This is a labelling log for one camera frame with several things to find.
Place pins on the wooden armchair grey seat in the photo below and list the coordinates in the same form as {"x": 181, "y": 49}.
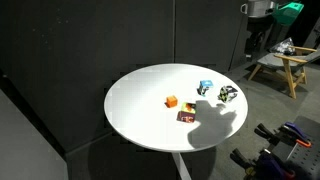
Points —
{"x": 289, "y": 60}

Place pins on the shiny plastic bag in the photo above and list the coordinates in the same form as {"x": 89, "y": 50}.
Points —
{"x": 283, "y": 46}

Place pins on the blue topped picture block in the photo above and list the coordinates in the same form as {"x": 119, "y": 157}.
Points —
{"x": 205, "y": 87}

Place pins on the small orange cube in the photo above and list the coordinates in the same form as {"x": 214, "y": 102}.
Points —
{"x": 172, "y": 101}

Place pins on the black white letter A block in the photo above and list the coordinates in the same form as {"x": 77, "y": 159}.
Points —
{"x": 227, "y": 93}

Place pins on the white table leg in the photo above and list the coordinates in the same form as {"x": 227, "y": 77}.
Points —
{"x": 181, "y": 166}

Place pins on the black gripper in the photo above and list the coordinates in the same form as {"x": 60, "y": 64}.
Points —
{"x": 256, "y": 26}

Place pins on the purple clamp orange tips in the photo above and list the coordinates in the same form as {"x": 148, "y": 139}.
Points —
{"x": 293, "y": 133}
{"x": 266, "y": 165}

